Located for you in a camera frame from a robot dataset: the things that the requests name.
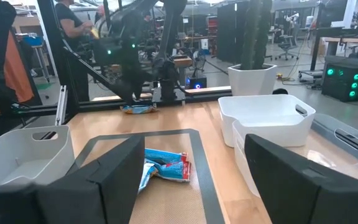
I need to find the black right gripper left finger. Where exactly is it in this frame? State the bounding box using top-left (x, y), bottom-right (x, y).
top-left (0, 134), bottom-right (145, 224)

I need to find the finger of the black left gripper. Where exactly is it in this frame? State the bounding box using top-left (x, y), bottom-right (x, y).
top-left (123, 86), bottom-right (135, 106)
top-left (134, 85), bottom-right (144, 102)

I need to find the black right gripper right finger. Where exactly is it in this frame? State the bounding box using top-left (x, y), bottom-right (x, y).
top-left (244, 133), bottom-right (358, 224)

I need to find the dark blue granola bar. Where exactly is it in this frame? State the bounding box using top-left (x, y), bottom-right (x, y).
top-left (119, 103), bottom-right (159, 115)

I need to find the silver white granola bar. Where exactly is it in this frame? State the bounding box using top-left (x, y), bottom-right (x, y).
top-left (137, 161), bottom-right (158, 194)

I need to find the blue red-ended granola bar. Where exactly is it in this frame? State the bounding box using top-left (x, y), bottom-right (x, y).
top-left (152, 160), bottom-right (192, 184)
top-left (144, 147), bottom-right (188, 164)

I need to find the black box with blue light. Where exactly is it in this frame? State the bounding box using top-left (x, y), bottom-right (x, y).
top-left (188, 76), bottom-right (207, 90)

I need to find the person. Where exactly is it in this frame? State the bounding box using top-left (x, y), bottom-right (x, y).
top-left (94, 4), bottom-right (110, 38)
top-left (54, 0), bottom-right (94, 102)

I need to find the silver aluminium extrusion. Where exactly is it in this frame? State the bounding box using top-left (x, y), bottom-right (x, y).
top-left (55, 85), bottom-right (68, 126)

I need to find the clear plastic bin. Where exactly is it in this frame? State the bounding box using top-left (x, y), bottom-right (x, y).
top-left (232, 113), bottom-right (358, 198)

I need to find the grey plastic bin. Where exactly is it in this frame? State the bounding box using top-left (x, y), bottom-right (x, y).
top-left (0, 125), bottom-right (76, 187)

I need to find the grey metal stand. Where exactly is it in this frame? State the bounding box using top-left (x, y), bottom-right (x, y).
top-left (31, 45), bottom-right (51, 82)

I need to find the white plastic bin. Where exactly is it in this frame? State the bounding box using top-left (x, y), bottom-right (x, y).
top-left (218, 94), bottom-right (316, 147)

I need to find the tall black cabinet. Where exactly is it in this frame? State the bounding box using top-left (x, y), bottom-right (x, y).
top-left (216, 2), bottom-right (242, 65)

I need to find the blue plastic crate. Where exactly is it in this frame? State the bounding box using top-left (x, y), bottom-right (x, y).
top-left (23, 35), bottom-right (45, 47)

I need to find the orange fabric panel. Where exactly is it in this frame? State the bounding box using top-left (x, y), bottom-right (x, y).
top-left (0, 0), bottom-right (34, 121)

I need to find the cactus in white pot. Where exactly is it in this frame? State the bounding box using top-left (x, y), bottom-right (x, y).
top-left (227, 0), bottom-right (278, 96)

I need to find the black computer with green fans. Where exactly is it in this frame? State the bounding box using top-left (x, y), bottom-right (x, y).
top-left (321, 63), bottom-right (358, 103)

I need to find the grey office chair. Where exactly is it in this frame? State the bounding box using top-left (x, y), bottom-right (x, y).
top-left (275, 26), bottom-right (301, 62)

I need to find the wooden-top black desk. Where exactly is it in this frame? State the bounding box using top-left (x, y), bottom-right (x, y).
top-left (310, 27), bottom-right (358, 78)

